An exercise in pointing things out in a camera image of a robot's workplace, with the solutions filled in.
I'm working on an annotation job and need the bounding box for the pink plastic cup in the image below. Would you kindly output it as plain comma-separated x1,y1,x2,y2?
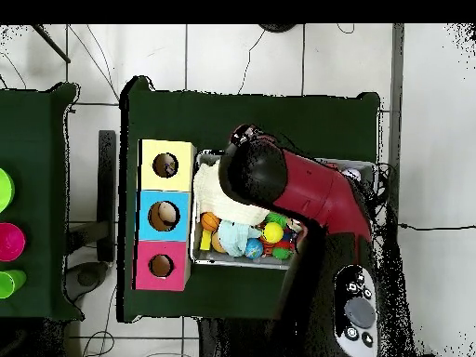
0,221,27,262

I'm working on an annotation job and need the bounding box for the black upright panel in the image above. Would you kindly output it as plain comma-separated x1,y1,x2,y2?
97,129,117,263

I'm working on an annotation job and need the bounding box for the yellow smooth ball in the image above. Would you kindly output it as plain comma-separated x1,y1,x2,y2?
261,221,284,245

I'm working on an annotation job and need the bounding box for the silver mesh bin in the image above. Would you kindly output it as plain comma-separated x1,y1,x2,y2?
189,149,378,271

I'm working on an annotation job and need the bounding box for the grey stand base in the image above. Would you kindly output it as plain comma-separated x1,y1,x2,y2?
63,260,110,303

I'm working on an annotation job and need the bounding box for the dark green table cloth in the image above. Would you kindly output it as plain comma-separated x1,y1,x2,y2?
117,75,381,330
0,82,85,322

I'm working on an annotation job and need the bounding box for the black round fixture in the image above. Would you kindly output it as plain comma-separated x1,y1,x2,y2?
258,23,298,33

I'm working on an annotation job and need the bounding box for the black power cable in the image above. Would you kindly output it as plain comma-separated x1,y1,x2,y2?
397,221,476,233

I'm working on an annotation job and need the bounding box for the lime green plastic cup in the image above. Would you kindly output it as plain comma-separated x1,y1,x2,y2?
0,269,28,299
0,167,16,214

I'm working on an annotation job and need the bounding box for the black diagonal rod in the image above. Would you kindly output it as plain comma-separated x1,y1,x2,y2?
31,23,72,64

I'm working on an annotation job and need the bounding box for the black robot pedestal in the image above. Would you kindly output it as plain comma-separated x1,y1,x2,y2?
198,318,284,357

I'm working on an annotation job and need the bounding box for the cream muslin cloth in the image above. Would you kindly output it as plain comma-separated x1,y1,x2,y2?
192,159,271,227

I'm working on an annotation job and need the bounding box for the wooden three-hole box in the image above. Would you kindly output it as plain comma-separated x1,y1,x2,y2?
131,139,197,292

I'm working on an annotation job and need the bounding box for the light blue fluffy cloth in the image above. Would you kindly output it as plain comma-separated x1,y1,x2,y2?
216,219,263,258

